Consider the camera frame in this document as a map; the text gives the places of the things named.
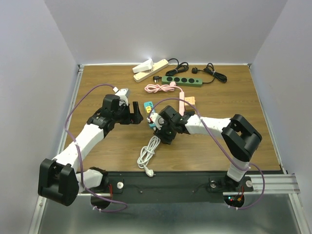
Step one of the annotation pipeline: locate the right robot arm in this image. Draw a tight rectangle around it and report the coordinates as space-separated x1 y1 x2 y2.
147 106 262 190

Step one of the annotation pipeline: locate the pink power strip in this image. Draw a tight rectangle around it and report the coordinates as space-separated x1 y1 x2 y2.
179 91 185 116

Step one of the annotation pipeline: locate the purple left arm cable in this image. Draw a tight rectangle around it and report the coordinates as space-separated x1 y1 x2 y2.
63 84 128 213

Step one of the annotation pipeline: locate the green power strip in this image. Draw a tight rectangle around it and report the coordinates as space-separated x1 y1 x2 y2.
161 76 203 87

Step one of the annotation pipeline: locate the black cable of green strip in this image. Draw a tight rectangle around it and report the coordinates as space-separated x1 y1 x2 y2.
192 62 228 84

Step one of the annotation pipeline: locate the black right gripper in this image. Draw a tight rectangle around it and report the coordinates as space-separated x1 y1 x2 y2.
153 118 176 145

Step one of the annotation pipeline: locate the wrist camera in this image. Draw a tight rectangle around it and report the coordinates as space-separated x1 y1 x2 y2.
147 112 164 130
115 88 130 106

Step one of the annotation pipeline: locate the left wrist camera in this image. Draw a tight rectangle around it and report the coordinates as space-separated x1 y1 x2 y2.
115 88 130 106

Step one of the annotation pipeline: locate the white coiled cable with plug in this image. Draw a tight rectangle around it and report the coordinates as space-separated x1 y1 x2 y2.
136 135 161 177

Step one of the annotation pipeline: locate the aluminium frame rail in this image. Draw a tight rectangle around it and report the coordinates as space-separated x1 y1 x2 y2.
28 64 84 234

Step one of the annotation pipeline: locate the black charger block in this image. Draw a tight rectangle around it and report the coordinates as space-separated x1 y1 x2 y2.
184 110 195 116

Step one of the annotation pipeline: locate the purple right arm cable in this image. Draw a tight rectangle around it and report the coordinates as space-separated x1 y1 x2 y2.
149 97 266 211

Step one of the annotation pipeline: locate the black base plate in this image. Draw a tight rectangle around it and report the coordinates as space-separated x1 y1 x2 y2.
80 171 254 205

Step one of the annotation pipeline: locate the pink coiled cable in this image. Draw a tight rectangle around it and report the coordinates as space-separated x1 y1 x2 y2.
144 81 182 95

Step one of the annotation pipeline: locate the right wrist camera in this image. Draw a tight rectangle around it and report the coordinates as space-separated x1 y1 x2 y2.
147 112 164 130

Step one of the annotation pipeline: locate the black cable of cream strip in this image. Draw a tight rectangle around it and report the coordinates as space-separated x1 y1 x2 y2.
152 58 189 83

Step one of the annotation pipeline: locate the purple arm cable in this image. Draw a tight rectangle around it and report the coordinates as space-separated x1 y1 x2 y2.
63 84 128 213
149 97 266 211

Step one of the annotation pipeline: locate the cream power strip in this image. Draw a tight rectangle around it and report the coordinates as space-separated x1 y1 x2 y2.
134 59 169 83

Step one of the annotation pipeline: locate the white wedge adapter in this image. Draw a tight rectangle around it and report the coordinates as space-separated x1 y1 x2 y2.
132 58 154 74

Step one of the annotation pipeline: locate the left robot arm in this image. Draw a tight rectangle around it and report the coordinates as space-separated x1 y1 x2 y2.
38 94 143 206

